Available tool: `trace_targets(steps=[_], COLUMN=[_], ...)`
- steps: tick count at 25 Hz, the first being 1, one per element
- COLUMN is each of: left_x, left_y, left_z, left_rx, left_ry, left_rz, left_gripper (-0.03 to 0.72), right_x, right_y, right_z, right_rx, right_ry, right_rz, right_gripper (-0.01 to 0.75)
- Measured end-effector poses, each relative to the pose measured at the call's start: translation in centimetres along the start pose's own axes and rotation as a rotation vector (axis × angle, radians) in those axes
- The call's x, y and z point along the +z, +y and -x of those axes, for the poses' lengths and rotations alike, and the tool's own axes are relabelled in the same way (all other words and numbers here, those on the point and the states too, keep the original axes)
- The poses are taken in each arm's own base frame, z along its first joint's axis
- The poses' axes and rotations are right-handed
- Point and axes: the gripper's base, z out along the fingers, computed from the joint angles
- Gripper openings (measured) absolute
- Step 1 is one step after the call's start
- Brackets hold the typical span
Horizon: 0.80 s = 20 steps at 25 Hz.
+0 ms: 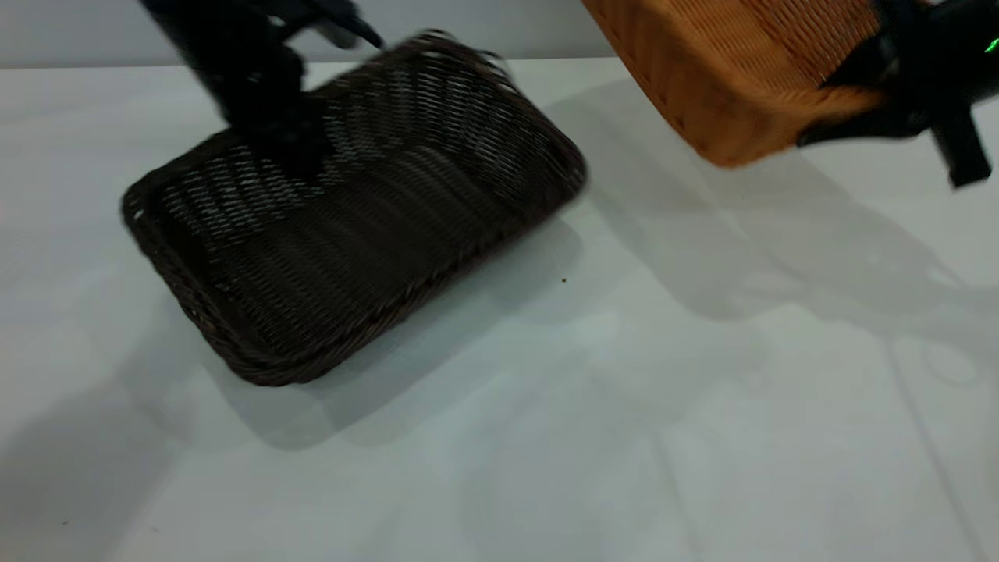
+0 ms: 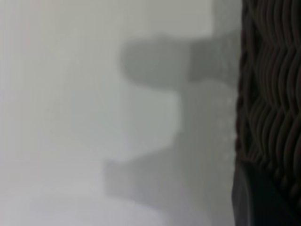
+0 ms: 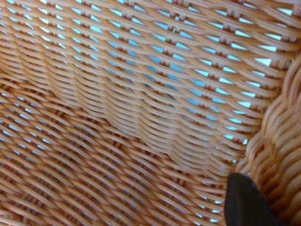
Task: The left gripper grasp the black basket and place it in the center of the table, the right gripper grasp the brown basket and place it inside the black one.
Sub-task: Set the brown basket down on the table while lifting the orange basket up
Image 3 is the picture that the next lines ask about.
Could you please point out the orange woven basket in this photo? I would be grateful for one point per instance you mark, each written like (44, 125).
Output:
(117, 117)

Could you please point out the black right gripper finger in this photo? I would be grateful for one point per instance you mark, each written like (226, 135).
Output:
(244, 202)

